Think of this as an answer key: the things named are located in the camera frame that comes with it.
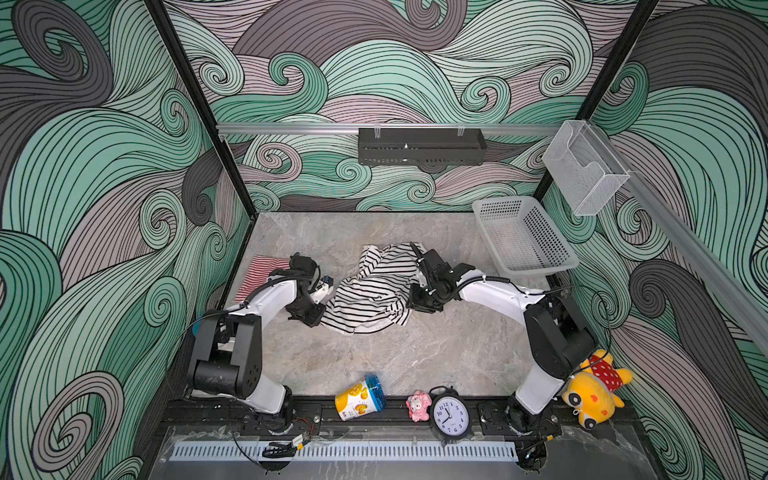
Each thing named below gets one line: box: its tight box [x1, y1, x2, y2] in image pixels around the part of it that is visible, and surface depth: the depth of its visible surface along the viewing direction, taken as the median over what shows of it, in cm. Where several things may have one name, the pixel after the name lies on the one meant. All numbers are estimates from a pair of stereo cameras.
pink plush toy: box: [406, 390, 432, 422], surface depth 74 cm
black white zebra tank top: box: [320, 242, 421, 335], surface depth 93 cm
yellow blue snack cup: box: [334, 375, 387, 422], surface depth 72 cm
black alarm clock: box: [428, 385, 474, 447], surface depth 73 cm
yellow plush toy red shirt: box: [562, 349, 633, 429], surface depth 74 cm
